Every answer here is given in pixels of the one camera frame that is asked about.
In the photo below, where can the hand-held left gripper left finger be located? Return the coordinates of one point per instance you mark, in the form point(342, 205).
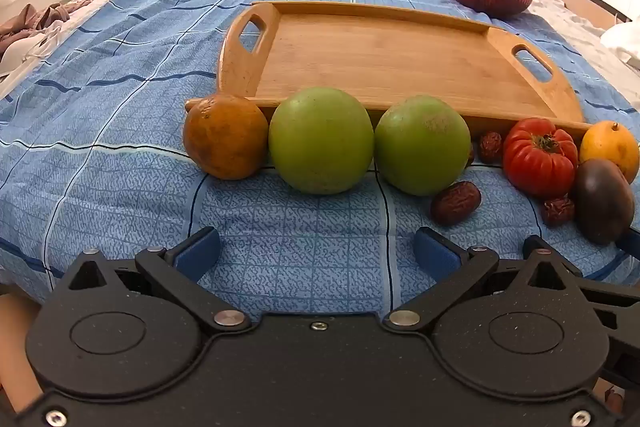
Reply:
point(197, 252)

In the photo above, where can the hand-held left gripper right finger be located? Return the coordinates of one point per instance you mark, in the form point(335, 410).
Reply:
point(437, 252)

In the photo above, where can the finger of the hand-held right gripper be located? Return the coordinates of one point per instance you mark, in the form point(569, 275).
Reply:
point(615, 294)
point(632, 242)

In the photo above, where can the dark purple passion fruit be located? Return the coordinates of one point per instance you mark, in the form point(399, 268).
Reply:
point(602, 199)

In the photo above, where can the yellow orange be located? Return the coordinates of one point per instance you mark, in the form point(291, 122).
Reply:
point(612, 147)

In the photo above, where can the green citrus with brown patch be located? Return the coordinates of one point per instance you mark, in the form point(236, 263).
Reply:
point(420, 144)

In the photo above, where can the brownish orange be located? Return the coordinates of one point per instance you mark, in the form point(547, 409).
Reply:
point(225, 137)

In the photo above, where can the red ribbed tomato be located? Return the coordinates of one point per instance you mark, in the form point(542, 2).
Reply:
point(537, 157)

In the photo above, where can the green round citrus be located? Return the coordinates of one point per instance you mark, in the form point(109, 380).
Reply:
point(320, 139)

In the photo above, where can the wooden serving tray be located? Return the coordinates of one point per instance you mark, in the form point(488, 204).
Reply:
point(380, 57)

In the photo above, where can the blue plaid blanket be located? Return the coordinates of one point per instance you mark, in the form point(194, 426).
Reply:
point(125, 107)

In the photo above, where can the white crumpled cloth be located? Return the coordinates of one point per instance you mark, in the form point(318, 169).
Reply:
point(622, 39)

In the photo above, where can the white garment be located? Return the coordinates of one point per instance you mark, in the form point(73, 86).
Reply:
point(30, 44)

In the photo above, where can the brown clothing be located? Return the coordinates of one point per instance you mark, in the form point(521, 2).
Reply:
point(45, 19)

